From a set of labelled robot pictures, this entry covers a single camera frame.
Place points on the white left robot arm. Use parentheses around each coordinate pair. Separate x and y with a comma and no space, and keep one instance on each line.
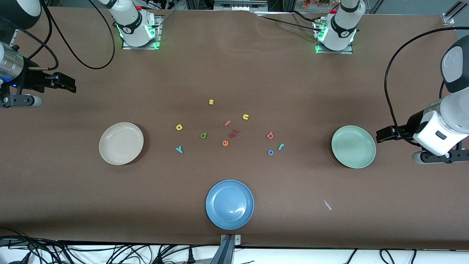
(342,29)

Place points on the brown paper table cover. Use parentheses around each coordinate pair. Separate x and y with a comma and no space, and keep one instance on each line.
(234,73)

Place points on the orange flower decoration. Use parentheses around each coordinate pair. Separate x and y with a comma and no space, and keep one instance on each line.
(315,3)

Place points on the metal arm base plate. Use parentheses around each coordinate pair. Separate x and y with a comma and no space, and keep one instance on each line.
(333,52)
(141,47)

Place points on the teal foam letter y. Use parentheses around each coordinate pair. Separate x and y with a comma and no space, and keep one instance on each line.
(179,149)

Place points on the blue plate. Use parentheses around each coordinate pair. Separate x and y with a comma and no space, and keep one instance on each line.
(229,204)

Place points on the white paper scrap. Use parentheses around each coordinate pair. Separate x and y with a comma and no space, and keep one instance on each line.
(327,204)

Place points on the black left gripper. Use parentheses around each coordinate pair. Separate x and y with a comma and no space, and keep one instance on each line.
(413,124)

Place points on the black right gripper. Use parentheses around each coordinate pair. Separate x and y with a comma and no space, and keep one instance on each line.
(30,78)

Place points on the green plate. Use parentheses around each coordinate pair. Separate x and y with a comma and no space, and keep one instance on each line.
(353,146)

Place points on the black power plug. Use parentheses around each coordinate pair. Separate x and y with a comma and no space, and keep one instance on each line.
(191,256)

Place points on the beige plate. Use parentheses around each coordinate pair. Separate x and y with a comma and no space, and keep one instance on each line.
(121,143)

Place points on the grey metal box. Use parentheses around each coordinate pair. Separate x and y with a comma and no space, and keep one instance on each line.
(238,4)

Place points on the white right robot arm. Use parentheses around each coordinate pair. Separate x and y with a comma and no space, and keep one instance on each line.
(132,25)

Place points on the aluminium frame rail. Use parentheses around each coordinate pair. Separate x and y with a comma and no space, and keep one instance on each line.
(14,36)

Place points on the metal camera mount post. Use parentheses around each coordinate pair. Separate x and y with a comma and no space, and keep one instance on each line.
(227,249)

